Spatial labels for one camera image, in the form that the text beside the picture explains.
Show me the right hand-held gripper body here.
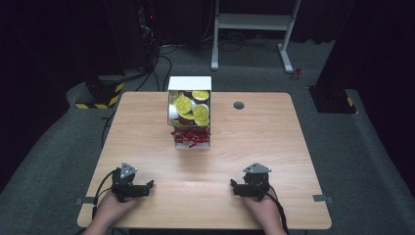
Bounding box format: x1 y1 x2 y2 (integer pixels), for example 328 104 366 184
242 162 273 202

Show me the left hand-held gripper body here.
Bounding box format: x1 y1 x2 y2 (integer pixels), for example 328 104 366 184
111 161 147 204

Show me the person's right hand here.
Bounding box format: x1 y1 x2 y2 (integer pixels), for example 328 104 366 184
242 195 280 227

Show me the person's left hand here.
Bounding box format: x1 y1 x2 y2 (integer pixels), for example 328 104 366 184
93 190 142 227

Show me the grey tape strip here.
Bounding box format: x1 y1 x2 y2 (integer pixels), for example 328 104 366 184
74 196 96 207
311 194 335 204

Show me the pile of red packets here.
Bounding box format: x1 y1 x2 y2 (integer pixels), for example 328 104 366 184
170 126 211 149

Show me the white cardboard box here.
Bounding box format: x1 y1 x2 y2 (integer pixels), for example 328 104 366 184
166 75 212 151

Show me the pile of yellow-lidded capsules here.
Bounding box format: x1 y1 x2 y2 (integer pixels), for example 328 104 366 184
168 90 210 127

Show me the black base with yellow stripes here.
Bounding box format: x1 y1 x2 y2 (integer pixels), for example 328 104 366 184
74 75 126 111

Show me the black base with yellow mark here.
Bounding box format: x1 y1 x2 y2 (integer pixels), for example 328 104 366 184
307 85 358 115

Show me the white metal stand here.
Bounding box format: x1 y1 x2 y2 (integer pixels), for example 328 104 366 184
210 0 303 74

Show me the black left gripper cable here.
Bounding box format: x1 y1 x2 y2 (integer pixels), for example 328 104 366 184
91 168 117 220

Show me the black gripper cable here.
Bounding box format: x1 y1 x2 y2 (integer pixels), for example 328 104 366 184
91 168 117 220
265 185 291 235

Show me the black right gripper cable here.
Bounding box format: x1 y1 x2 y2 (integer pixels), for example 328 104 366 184
265 185 291 235

